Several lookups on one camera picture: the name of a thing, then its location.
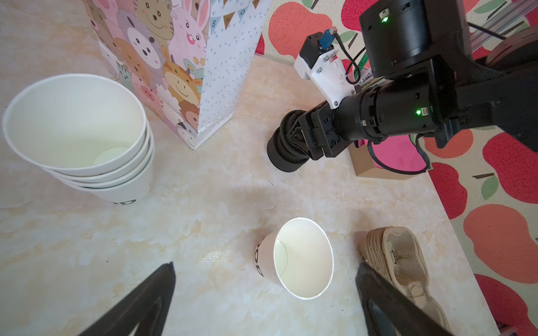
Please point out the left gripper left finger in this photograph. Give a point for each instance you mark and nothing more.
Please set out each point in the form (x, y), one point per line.
(143, 311)

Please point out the stack of pulp cup carriers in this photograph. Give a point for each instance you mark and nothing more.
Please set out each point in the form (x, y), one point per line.
(395, 253)

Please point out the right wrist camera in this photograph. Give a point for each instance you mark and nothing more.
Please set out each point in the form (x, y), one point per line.
(318, 61)

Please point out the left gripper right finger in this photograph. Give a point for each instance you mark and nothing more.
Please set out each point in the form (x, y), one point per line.
(389, 312)

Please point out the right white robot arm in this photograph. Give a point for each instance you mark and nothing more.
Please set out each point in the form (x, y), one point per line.
(433, 87)

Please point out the cardboard napkin tray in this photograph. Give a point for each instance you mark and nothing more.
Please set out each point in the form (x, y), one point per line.
(364, 167)

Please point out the animal print paper gift bag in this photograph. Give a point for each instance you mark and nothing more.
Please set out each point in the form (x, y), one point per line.
(186, 60)

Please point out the pink napkin stack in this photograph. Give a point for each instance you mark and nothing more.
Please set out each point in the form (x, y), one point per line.
(399, 155)

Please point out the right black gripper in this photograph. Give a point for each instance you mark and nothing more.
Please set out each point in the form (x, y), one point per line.
(303, 136)

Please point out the white paper coffee cup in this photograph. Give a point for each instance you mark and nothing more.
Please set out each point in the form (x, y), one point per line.
(298, 257)

